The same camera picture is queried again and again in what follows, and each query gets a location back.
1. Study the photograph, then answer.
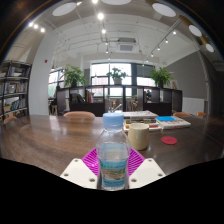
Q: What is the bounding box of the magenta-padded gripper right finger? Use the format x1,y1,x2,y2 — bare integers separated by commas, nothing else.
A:
128,148,167,190

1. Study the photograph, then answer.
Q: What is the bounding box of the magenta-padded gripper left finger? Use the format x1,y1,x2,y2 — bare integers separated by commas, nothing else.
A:
59,148,101,190

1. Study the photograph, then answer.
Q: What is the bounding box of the clear blue-capped water bottle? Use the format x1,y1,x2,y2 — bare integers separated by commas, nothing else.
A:
95,112,132,191

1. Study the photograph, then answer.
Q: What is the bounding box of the cream ceramic mug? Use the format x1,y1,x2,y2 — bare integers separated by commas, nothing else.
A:
127,122,150,151

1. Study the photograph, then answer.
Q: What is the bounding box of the flat round red coaster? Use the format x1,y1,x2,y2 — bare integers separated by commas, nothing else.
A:
160,135,178,146

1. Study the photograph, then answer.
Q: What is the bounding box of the dark-spine thick book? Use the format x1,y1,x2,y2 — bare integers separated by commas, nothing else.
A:
123,117,158,125

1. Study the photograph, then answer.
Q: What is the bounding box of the white book with blue patch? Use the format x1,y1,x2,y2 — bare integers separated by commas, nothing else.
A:
155,115,192,130

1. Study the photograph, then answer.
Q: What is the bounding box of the group of tan chairs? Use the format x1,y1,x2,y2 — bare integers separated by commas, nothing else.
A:
3,110,208,125

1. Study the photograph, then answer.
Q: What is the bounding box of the pale grey cover book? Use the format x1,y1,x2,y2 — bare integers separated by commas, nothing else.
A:
122,110,159,120

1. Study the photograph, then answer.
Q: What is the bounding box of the dark low shelf unit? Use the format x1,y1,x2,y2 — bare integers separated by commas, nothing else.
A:
55,84,184,117

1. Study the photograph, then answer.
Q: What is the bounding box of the bushy wide potted plant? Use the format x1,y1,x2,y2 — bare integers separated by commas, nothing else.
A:
62,64,88,88

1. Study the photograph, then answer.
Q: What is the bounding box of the tall leafy potted plant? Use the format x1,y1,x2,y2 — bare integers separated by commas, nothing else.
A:
149,67,174,89

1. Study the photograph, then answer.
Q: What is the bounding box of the small white-potted plant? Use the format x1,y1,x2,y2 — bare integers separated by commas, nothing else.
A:
106,67,128,86

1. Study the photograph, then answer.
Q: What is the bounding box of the tall dark bookshelf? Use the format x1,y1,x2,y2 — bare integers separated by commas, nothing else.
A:
0,59,33,121

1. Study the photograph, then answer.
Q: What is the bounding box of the ceiling air conditioner unit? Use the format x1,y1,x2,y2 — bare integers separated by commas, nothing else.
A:
116,37,138,53

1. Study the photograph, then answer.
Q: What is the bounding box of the group of track spotlights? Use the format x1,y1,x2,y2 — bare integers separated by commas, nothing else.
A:
28,0,178,64

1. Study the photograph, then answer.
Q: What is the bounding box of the group of round ceiling lights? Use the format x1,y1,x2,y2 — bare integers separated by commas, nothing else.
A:
52,0,215,53

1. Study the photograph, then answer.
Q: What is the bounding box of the white wall panel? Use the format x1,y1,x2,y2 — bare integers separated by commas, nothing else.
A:
182,97,206,116

